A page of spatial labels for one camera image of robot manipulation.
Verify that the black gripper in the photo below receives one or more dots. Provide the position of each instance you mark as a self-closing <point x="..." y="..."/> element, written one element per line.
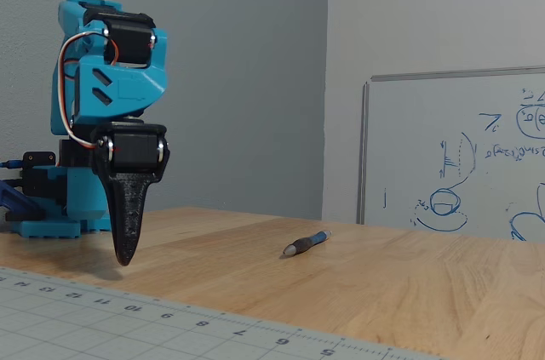
<point x="133" y="151"/>

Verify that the dark pen with silver tip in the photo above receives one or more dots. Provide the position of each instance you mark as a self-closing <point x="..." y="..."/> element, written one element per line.
<point x="304" y="244"/>

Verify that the blue five-joint robot arm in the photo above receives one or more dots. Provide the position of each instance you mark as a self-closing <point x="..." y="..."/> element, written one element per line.
<point x="127" y="87"/>

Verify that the whiteboard with blue drawings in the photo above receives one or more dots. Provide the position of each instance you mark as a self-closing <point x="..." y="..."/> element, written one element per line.
<point x="426" y="121"/>

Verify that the dark grey backdrop board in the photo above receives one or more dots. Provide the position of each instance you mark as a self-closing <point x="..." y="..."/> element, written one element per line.
<point x="234" y="79"/>

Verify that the dark blue table clamp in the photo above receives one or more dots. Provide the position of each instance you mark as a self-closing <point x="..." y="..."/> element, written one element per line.
<point x="17" y="203"/>

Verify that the grey gridded cutting mat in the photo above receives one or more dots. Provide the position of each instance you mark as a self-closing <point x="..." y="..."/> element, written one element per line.
<point x="85" y="326"/>

